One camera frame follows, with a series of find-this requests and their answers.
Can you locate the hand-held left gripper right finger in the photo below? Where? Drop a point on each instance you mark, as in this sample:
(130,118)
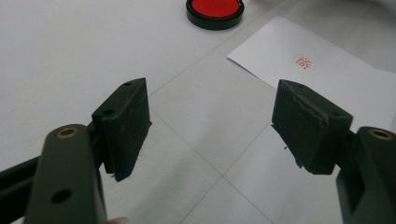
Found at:
(311,130)

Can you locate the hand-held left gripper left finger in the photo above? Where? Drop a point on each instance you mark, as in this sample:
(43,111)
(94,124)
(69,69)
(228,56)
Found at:
(123,130)

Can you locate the red ink pad black case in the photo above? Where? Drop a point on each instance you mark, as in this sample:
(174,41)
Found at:
(214,11)

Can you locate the white paper sheet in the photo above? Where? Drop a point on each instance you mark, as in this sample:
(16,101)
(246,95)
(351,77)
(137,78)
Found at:
(327,77)

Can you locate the white table cover sheet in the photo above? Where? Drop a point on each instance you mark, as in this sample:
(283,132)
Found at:
(77,46)

